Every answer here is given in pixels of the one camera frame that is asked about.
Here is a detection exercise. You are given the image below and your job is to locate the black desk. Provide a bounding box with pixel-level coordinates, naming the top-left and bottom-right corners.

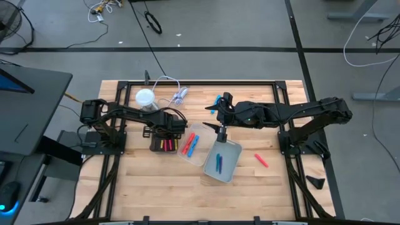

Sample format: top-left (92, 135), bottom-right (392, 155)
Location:
top-left (0, 64), bottom-right (74, 156)

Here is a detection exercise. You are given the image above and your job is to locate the red marker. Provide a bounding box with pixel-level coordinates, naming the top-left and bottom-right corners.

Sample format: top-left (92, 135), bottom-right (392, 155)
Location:
top-left (182, 132), bottom-right (196, 156)

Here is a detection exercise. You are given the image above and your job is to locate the black floor fan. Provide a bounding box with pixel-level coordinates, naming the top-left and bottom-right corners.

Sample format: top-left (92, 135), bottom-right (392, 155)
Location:
top-left (0, 0), bottom-right (35, 56)

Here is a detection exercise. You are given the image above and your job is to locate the dark grey translucent bin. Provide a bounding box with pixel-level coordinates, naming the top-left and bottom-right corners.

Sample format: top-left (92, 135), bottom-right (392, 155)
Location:
top-left (149, 136), bottom-right (179, 154)

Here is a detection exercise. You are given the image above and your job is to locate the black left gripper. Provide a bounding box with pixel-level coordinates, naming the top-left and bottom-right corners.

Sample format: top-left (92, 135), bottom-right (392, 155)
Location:
top-left (142, 109), bottom-right (188, 140)

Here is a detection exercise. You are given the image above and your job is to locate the black coiled cable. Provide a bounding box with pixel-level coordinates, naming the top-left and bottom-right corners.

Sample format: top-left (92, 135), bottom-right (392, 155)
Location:
top-left (144, 11), bottom-right (163, 34)

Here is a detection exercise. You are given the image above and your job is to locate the white bundled cable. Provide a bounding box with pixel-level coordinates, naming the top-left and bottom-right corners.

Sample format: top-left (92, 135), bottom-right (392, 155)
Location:
top-left (151, 75), bottom-right (189, 109)

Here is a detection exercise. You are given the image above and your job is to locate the long black floor cable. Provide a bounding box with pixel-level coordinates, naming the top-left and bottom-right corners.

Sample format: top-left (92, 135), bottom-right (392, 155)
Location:
top-left (129, 0), bottom-right (168, 79)
top-left (371, 52), bottom-right (400, 174)

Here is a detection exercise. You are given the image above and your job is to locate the dark grey side desk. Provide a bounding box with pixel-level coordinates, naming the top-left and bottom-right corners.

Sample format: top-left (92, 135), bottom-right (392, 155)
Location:
top-left (0, 152), bottom-right (48, 225)

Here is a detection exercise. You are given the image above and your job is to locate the black cable bunch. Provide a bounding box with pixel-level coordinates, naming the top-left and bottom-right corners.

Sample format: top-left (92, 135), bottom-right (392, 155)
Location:
top-left (367, 14), bottom-right (400, 54)

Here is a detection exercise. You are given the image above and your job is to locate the white and yellow cable bundle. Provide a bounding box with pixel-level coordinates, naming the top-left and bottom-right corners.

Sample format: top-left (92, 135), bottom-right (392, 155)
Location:
top-left (82, 0), bottom-right (124, 24)

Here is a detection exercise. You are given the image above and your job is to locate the thin black floor cable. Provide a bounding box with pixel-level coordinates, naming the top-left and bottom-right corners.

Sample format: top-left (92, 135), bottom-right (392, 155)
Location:
top-left (65, 21), bottom-right (109, 49)

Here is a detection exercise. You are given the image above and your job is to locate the clear plastic bin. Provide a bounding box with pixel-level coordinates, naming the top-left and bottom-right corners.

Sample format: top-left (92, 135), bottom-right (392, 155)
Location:
top-left (177, 122), bottom-right (221, 168)

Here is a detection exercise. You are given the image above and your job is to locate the light grey plastic bin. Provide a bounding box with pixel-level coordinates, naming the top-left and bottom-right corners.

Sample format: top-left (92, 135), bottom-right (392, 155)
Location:
top-left (203, 136), bottom-right (243, 184)

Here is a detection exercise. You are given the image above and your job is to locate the grey desk foot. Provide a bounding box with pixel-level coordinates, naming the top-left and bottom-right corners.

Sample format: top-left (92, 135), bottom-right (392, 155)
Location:
top-left (327, 0), bottom-right (390, 23)
top-left (352, 86), bottom-right (400, 103)

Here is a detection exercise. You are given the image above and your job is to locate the black aluminium table frame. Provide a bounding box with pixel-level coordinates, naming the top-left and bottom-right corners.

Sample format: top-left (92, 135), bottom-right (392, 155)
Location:
top-left (70, 79), bottom-right (337, 225)

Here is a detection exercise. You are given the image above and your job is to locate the white floor cable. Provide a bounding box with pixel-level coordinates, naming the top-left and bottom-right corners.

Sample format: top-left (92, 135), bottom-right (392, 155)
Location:
top-left (342, 0), bottom-right (400, 68)

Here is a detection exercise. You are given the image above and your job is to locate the monitor with blue screen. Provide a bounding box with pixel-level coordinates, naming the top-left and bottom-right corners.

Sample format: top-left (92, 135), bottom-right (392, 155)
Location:
top-left (0, 67), bottom-right (35, 94)

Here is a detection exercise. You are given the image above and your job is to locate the yellow floor cable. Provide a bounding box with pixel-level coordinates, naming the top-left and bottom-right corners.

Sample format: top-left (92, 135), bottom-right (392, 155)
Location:
top-left (64, 92), bottom-right (96, 110)

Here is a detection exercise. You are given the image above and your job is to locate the black computer mouse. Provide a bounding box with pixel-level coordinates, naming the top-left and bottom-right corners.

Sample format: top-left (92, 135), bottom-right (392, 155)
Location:
top-left (0, 181), bottom-right (21, 216)

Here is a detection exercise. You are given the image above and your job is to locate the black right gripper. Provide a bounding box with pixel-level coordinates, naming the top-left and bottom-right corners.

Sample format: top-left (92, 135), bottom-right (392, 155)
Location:
top-left (202, 92), bottom-right (254, 143)

